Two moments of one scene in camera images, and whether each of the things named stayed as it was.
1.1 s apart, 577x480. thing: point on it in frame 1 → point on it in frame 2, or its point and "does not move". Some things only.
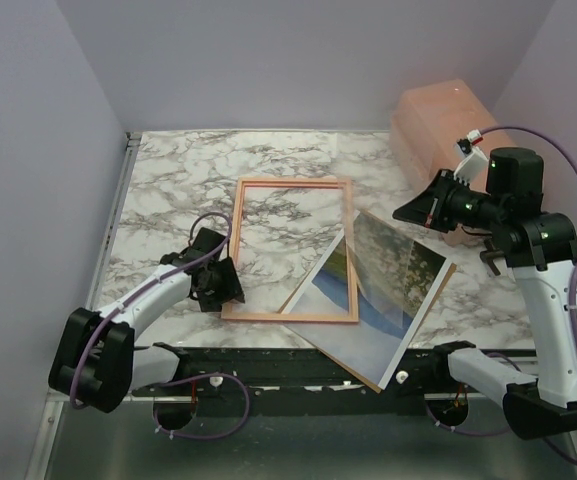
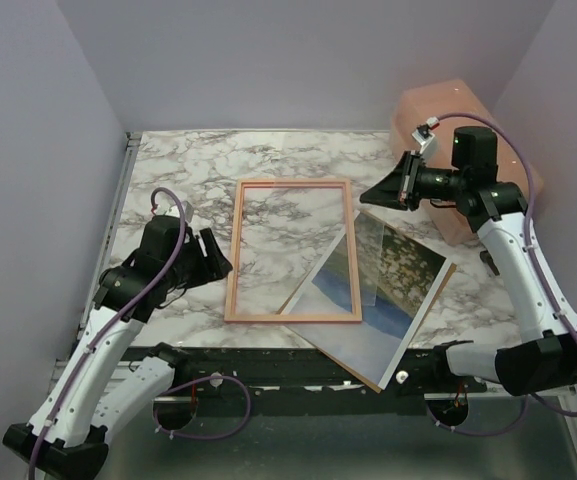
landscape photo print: (398, 279) does not move
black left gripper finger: (212, 301) → (199, 277)
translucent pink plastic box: (427, 124) does not move
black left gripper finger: (229, 282) → (219, 263)
